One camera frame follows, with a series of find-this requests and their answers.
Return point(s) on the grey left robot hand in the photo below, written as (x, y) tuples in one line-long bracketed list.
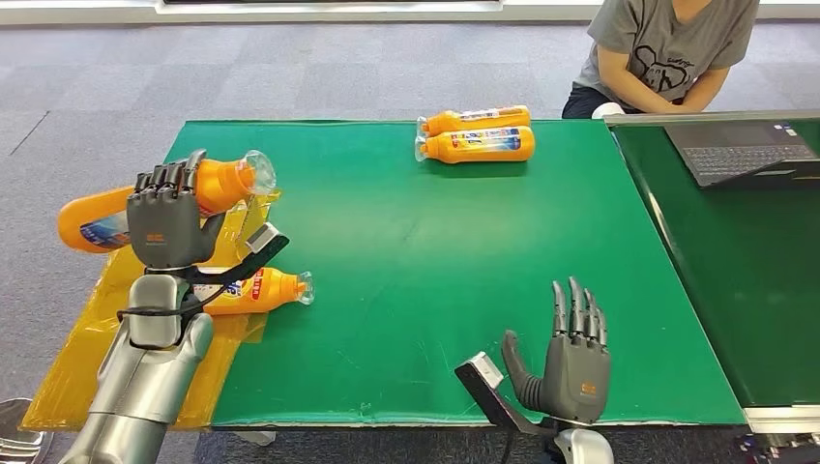
[(163, 224)]

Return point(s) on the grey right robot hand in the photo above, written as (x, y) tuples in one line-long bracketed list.
[(573, 378)]

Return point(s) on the orange bottle with white label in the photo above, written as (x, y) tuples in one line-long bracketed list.
[(96, 221)]

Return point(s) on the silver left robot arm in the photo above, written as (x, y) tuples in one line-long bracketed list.
[(141, 384)]

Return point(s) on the orange Tide detergent bottle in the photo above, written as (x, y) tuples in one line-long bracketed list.
[(275, 291)]

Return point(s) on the orange bottle with blue label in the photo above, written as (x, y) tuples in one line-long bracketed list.
[(474, 152)]

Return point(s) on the orange bottle with slim label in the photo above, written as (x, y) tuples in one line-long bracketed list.
[(448, 121)]

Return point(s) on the yellow plastic bag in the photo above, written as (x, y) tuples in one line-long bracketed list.
[(70, 365)]

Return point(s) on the dark green side table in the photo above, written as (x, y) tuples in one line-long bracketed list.
[(737, 269)]

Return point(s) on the large green table mat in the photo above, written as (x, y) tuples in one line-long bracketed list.
[(397, 256)]

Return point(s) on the shiny metal chair base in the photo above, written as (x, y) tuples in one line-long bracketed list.
[(19, 429)]

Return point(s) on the white rounded object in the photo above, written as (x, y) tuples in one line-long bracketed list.
[(607, 112)]

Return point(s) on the dark grey laptop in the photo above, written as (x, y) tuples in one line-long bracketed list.
[(743, 157)]

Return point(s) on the person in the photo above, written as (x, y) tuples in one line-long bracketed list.
[(666, 45)]

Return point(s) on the black right camera bracket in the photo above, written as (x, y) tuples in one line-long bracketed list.
[(496, 406)]

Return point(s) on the black camera bracket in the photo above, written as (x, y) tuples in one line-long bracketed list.
[(256, 264), (496, 406)]

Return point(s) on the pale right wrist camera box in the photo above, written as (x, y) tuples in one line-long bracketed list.
[(483, 371)]

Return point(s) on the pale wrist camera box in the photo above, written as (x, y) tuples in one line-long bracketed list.
[(483, 371), (261, 238)]

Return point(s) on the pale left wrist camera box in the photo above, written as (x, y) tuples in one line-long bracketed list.
[(261, 238)]

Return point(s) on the black left camera bracket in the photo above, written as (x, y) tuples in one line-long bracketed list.
[(256, 264)]

